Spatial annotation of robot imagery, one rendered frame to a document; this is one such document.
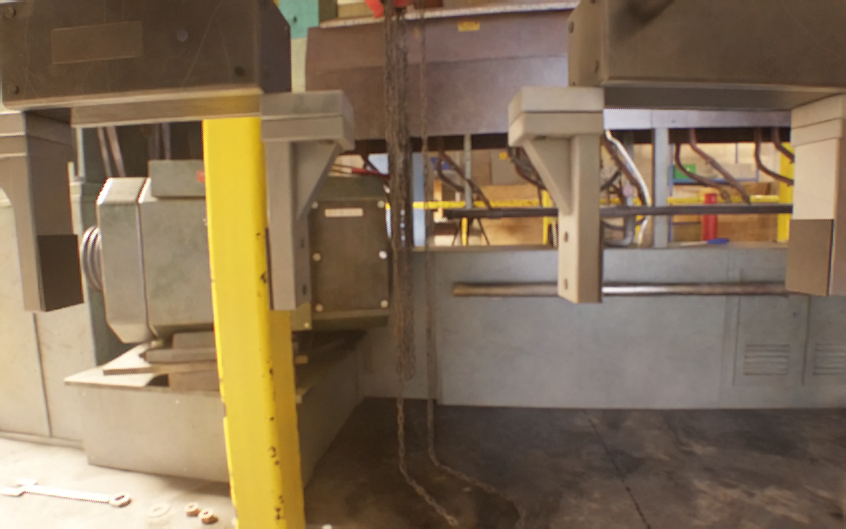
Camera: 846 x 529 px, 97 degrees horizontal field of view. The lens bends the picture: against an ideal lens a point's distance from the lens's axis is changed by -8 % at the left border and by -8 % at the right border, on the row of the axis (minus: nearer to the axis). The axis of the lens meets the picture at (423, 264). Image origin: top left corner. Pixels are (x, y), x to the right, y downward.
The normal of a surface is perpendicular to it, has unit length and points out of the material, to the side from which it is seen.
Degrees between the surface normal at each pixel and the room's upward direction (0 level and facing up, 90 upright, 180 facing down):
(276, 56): 90
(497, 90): 90
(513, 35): 78
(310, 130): 90
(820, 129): 90
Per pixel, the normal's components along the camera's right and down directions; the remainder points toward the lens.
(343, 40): -0.14, -0.11
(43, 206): 1.00, -0.02
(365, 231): 0.21, 0.09
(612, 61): 0.00, 0.10
